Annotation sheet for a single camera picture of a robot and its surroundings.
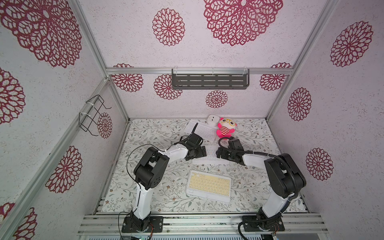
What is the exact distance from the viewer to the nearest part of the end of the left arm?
755 millimetres

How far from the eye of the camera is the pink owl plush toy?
1.07m

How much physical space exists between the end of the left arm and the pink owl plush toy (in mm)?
229
